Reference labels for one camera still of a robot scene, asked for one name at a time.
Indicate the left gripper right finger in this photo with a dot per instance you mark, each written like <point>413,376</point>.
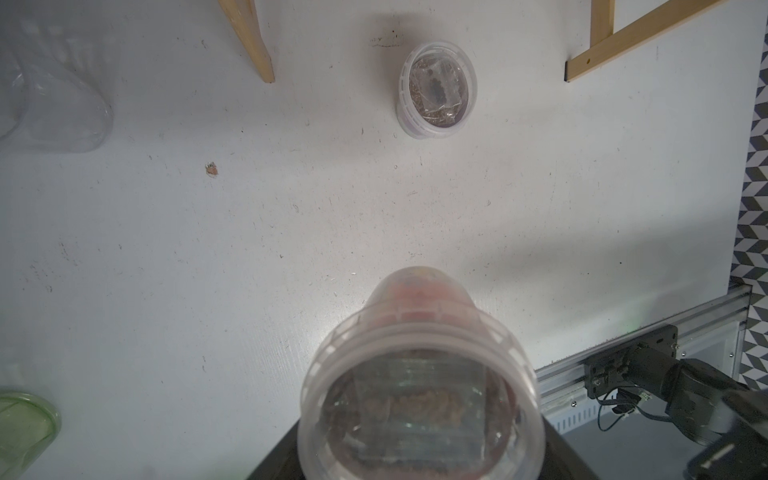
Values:
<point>561,461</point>

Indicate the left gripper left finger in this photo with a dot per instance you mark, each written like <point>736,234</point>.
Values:
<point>282,462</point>

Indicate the small clear tub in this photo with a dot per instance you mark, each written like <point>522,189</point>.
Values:
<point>420,384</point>
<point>437,91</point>

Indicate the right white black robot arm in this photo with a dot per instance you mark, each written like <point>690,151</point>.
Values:
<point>708,407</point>

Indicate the bamboo three-tier shelf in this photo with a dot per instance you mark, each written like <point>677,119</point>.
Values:
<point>606,43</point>

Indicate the green translucent plastic cup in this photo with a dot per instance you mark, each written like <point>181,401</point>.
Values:
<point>29,424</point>

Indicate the clear glass cup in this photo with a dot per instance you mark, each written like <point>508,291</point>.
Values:
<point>46,107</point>

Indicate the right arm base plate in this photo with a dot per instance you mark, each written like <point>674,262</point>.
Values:
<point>644,362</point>

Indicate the aluminium front rail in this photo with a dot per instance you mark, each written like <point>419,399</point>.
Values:
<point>712,332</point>

